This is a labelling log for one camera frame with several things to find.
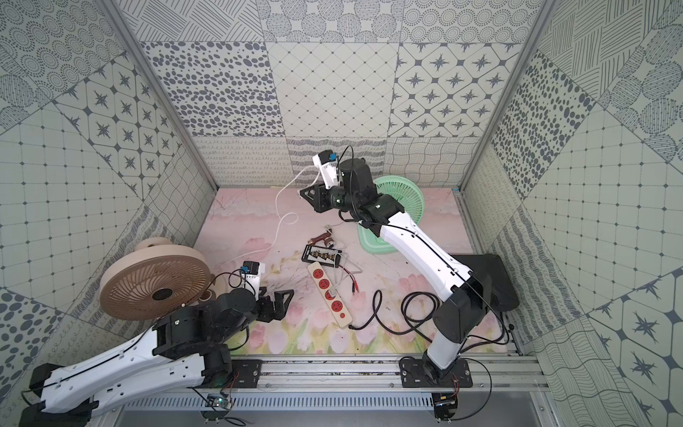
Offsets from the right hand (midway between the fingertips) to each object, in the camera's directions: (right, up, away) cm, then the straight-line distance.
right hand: (305, 198), depth 72 cm
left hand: (-6, -24, -2) cm, 25 cm away
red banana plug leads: (+14, -30, +20) cm, 39 cm away
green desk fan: (+31, +1, +8) cm, 32 cm away
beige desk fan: (-35, -21, -8) cm, 42 cm away
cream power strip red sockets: (+6, -31, +14) cm, 35 cm away
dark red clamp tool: (+3, -14, +29) cm, 33 cm away
